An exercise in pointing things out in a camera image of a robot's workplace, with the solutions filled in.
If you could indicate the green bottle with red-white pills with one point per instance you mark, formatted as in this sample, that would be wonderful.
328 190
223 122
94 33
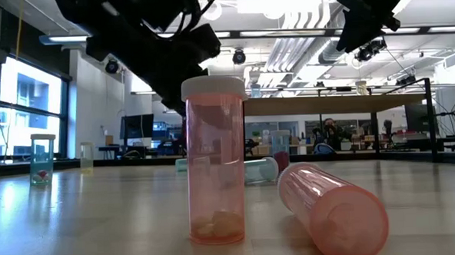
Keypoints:
42 162

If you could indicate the red medicine bottle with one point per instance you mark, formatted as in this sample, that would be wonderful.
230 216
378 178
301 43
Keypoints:
331 215

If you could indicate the person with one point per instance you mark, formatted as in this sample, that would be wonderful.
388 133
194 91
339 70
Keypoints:
331 132

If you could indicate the white ceiling pipes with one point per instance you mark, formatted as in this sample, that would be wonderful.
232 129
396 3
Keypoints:
285 52

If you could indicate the blue bottle with purple contents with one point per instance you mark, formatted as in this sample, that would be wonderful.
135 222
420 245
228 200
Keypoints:
281 148

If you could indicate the black ceiling spotlight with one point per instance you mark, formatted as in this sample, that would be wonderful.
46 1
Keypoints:
112 67
239 56

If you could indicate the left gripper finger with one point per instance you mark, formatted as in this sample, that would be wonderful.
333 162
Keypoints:
170 91

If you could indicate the blue machine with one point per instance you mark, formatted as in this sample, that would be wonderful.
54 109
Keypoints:
166 138

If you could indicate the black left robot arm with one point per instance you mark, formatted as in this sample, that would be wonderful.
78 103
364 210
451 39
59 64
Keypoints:
130 8

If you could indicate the silver ventilation duct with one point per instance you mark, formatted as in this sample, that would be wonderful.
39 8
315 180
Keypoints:
328 55

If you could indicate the black computer monitor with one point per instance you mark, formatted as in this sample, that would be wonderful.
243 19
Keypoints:
137 126
417 117

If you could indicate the large window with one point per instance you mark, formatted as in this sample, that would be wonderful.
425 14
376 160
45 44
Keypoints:
31 124

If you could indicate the black ceiling light cluster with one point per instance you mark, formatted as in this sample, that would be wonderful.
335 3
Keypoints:
370 49

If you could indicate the white cap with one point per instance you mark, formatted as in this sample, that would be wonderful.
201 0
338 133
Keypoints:
214 174

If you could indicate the blue medicine bottle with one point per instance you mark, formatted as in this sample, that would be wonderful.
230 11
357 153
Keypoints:
255 91

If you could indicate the blue round object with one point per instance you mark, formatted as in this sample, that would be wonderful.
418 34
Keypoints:
323 149

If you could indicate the wooden shelf with black frame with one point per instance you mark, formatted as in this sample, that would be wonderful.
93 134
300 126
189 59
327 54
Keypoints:
326 104

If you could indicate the yellow medicine bottle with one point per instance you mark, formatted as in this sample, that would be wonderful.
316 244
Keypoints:
361 88
86 160

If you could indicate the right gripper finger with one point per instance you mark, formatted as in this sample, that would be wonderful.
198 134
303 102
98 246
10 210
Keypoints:
354 29

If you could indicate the LED light bar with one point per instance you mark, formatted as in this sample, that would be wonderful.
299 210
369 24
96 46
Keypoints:
285 32

